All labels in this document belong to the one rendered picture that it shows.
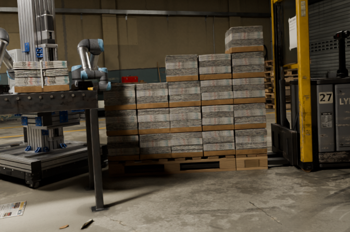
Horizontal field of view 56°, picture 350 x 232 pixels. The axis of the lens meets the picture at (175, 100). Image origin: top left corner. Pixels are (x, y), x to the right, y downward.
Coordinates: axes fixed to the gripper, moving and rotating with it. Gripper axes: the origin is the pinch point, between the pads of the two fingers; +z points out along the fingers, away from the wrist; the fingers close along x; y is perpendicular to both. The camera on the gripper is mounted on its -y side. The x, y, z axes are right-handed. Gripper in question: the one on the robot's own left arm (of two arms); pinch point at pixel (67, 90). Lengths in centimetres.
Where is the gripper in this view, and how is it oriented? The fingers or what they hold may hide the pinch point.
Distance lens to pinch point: 287.1
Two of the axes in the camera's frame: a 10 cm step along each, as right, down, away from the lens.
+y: -0.5, -10.0, -0.6
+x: 3.3, 0.5, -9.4
